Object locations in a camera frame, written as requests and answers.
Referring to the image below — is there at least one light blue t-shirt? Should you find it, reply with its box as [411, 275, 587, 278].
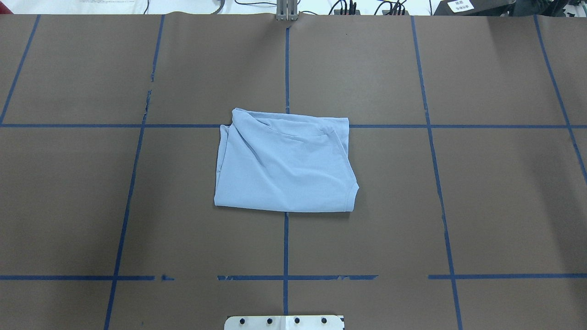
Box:
[214, 107, 359, 213]

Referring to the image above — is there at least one black power adapter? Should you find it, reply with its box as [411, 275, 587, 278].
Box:
[433, 0, 482, 16]

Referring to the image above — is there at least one aluminium frame post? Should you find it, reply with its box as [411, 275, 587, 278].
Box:
[275, 0, 299, 21]

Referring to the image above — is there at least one white pedestal column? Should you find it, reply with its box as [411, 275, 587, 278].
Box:
[224, 315, 345, 330]

